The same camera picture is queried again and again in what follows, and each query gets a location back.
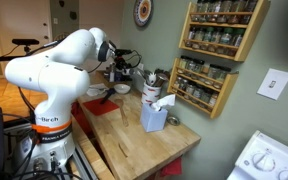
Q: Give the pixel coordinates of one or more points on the red cloth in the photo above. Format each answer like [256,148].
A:
[172,166]

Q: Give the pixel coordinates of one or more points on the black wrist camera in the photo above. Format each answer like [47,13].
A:
[123,52]

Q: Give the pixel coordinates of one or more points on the black camera on tripod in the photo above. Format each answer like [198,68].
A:
[24,42]

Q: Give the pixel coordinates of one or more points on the short wooden spice rack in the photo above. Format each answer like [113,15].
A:
[224,96]

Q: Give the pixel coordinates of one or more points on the white steel salt grinder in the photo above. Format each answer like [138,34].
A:
[112,76]

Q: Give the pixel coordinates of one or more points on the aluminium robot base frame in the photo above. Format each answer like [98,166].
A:
[84,163]

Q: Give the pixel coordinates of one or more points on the white light switch plate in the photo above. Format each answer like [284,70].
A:
[274,83]

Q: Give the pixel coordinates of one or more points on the small metal dish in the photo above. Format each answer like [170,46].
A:
[173,120]

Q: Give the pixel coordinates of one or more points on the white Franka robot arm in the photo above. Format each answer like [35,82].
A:
[50,73]

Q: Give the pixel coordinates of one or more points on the white utensil crock red fish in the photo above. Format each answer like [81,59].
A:
[150,93]

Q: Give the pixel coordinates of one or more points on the white ceramic bowl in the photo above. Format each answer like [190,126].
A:
[122,88]

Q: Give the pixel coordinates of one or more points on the blue tissue box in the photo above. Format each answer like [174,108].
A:
[152,118]

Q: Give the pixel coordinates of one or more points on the white stove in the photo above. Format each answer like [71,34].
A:
[270,160]

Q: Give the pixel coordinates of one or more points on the white door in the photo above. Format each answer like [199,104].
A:
[24,20]

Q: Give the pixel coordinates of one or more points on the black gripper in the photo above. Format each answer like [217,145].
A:
[123,62]

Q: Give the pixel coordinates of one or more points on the white wall outlet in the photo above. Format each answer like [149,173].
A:
[140,66]

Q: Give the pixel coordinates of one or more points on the white slotted spoon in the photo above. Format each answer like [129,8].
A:
[152,80]

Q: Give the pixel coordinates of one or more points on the glass spice jar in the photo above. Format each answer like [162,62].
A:
[238,41]
[208,38]
[225,40]
[213,71]
[199,66]
[224,75]

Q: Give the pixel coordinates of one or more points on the tall wooden spice rack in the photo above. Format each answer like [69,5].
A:
[250,36]

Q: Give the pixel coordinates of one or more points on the red silicone mat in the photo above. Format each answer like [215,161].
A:
[97,108]

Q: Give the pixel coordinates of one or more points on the wooden spoon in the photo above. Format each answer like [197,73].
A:
[123,111]

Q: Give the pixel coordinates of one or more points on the decorative round wall plate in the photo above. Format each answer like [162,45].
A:
[142,12]

